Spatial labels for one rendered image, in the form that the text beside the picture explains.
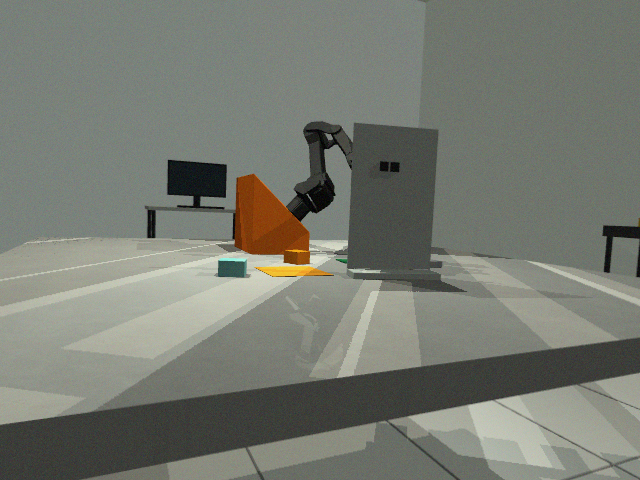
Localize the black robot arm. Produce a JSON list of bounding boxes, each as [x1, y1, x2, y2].
[[286, 121, 353, 225]]

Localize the orange square marking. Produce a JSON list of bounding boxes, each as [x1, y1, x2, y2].
[[254, 266, 333, 277]]

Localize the teal rectangular block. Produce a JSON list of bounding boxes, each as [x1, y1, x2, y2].
[[218, 258, 247, 277]]

